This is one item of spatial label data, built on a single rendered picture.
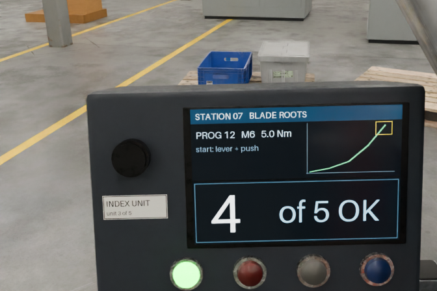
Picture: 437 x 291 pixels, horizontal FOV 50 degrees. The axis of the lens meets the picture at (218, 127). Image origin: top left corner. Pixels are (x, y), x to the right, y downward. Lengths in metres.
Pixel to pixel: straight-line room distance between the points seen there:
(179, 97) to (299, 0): 7.80
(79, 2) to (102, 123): 8.46
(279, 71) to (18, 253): 2.35
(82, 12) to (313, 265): 8.52
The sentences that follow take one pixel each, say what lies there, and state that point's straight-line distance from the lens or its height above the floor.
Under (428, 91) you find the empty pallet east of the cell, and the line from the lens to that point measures 4.22.
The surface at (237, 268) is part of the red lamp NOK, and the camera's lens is 0.38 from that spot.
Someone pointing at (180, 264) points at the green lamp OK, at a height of 1.13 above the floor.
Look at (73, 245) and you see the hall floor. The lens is 2.43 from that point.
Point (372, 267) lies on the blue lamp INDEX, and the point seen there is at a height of 1.12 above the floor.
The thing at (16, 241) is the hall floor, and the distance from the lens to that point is 2.56.
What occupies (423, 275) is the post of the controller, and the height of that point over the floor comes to 1.06.
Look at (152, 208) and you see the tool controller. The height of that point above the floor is 1.17.
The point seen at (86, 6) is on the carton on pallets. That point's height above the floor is 0.28.
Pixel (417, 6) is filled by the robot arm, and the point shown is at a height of 1.32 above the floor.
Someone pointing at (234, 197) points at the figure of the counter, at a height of 1.18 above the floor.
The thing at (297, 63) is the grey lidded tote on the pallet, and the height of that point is 0.41.
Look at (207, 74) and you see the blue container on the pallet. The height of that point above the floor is 0.31.
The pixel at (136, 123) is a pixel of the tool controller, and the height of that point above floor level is 1.23.
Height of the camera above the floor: 1.36
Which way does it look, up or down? 22 degrees down
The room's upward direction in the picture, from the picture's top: 1 degrees counter-clockwise
